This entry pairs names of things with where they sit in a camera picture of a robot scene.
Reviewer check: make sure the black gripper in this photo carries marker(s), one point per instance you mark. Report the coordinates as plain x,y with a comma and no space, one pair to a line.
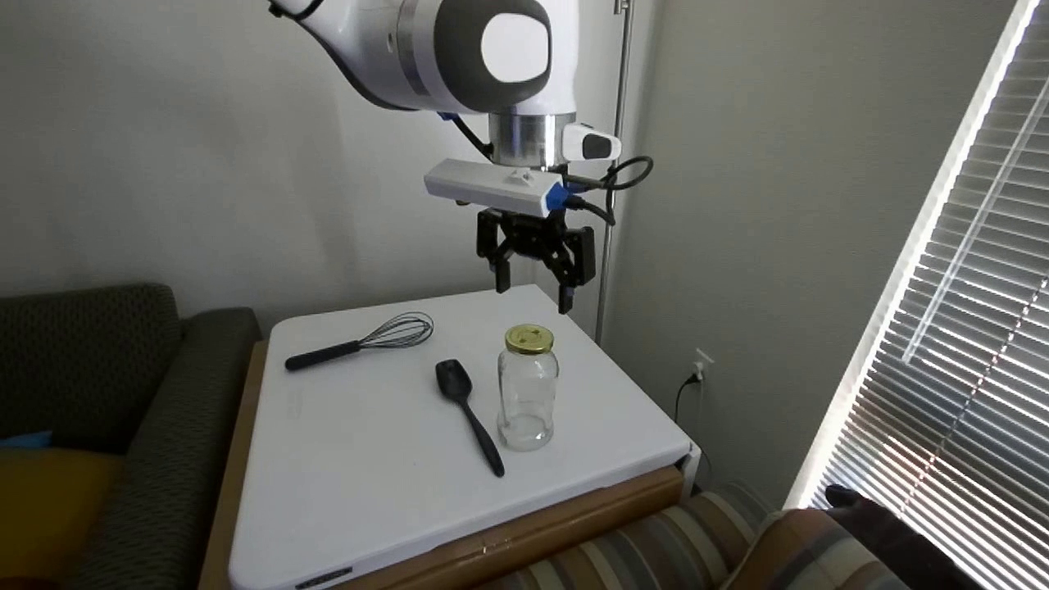
561,251

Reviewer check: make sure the gold metal jar lid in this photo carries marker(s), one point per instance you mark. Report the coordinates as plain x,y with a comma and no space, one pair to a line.
530,340

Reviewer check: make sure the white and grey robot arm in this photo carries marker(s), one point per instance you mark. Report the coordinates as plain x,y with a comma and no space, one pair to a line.
507,77

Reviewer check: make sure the clear glass jar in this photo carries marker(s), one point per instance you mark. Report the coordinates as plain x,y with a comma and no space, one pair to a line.
524,393

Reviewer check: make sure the black plastic spoon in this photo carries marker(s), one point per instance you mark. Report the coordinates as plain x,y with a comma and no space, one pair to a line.
457,387

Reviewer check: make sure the wooden side table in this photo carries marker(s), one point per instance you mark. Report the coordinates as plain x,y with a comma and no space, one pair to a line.
465,560

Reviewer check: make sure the striped upholstered seat cushion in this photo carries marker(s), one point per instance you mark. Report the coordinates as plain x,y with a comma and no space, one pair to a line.
712,544

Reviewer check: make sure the dark grey sofa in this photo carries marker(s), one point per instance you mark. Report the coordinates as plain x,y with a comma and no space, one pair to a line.
123,371

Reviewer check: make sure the white window blinds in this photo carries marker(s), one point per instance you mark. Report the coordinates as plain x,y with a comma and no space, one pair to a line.
943,412

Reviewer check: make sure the blue cushion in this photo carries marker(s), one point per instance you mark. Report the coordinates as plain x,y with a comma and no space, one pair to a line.
26,442

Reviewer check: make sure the yellow cushion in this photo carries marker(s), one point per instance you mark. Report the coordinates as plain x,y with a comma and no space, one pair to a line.
51,504

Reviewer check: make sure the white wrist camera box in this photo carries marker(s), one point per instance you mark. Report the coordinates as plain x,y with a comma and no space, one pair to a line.
500,190

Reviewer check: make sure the black handled wire whisk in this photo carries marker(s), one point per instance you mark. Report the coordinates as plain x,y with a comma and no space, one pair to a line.
393,333

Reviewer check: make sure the white wall outlet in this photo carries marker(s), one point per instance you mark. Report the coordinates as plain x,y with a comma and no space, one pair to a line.
702,363

